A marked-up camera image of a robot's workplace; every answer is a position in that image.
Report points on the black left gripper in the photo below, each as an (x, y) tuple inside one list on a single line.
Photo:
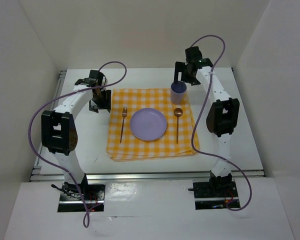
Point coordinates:
[(106, 103)]

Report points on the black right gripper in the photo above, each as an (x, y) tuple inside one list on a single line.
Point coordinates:
[(180, 67)]

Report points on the purple plastic cup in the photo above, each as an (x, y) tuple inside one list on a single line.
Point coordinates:
[(177, 92)]

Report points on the copper fork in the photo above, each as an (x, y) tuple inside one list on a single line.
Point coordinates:
[(124, 115)]

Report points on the copper spoon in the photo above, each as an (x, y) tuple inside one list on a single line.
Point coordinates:
[(178, 112)]

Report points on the purple plastic plate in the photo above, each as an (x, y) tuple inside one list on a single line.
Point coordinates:
[(148, 124)]

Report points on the yellow checkered cloth napkin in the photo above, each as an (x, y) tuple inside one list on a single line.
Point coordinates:
[(132, 148)]

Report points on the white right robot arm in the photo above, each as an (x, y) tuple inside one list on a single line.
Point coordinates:
[(222, 116)]

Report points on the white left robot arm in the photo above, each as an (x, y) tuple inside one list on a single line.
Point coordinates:
[(75, 179)]

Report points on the aluminium left side rail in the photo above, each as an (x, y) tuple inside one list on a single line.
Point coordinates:
[(51, 139)]

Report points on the aluminium table edge rail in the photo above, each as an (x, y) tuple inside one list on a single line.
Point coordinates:
[(38, 176)]

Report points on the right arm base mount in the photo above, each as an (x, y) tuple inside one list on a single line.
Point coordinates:
[(207, 196)]

